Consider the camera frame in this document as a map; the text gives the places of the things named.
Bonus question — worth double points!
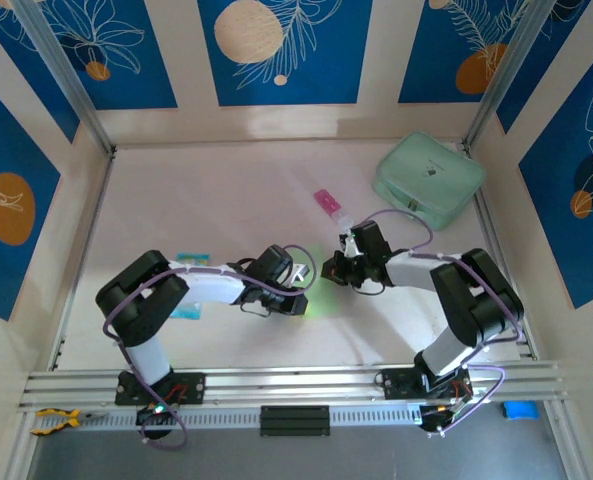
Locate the aluminium side rail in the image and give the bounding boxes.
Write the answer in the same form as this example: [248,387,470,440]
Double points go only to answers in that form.
[461,142,536,360]
[49,149,117,372]

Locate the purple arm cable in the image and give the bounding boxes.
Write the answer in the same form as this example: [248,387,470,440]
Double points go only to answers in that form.
[103,243,315,454]
[360,208,527,439]

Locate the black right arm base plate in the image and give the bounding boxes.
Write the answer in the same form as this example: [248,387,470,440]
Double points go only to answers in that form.
[381,368,473,401]

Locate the aluminium frame post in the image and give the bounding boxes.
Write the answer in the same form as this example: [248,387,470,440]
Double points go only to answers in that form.
[461,0,563,151]
[11,0,118,157]

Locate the small blue block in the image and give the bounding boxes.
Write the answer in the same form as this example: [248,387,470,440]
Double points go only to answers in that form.
[500,399,540,422]

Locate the mint green zip pouch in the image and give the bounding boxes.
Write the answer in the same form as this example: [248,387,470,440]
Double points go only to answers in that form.
[372,130,487,232]

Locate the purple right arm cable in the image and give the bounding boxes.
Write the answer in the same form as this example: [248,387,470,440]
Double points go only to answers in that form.
[360,208,527,439]

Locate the slotted grey cable duct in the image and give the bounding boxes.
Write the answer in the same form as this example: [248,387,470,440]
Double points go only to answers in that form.
[23,404,427,437]

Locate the black centre rail bracket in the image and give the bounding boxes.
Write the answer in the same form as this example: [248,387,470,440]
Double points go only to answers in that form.
[259,405,332,437]

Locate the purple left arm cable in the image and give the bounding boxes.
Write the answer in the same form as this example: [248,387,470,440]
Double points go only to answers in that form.
[103,243,315,454]

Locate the blue wet wipes packet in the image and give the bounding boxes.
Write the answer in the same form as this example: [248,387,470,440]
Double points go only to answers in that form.
[169,252,212,321]

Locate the green paper sheet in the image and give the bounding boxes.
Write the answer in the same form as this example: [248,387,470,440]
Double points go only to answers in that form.
[300,242,338,319]

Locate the pink and clear small bottle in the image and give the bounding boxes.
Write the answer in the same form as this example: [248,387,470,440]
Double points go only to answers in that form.
[313,188,356,230]

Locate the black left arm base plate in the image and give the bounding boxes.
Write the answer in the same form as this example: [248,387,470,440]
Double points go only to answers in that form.
[114,372,208,406]

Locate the aluminium front rail frame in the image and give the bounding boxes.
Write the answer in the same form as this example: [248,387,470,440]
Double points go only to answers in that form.
[18,357,570,412]

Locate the yellow handled pliers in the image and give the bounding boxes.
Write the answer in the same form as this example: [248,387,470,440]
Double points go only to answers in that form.
[29,407,111,436]

